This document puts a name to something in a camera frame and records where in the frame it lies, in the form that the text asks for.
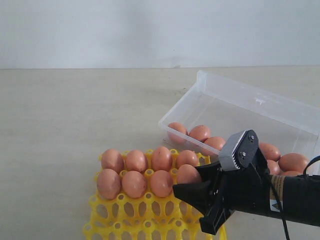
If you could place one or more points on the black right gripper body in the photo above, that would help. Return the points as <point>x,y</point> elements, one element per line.
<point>245,190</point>

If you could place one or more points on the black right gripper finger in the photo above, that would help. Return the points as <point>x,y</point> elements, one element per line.
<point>214,218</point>
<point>201,196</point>

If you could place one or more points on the brown egg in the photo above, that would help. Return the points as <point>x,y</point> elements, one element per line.
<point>188,174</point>
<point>291,173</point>
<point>273,167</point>
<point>293,162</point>
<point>215,142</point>
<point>112,159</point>
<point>161,183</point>
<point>161,159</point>
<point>200,133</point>
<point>187,157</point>
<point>180,128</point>
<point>136,160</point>
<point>270,151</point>
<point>134,184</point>
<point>108,184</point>

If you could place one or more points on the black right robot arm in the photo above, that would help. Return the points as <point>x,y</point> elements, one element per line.
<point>295,199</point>

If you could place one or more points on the yellow plastic egg tray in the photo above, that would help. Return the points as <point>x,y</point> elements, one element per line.
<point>146,218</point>

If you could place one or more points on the clear plastic container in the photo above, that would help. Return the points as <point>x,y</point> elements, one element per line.
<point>228,107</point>

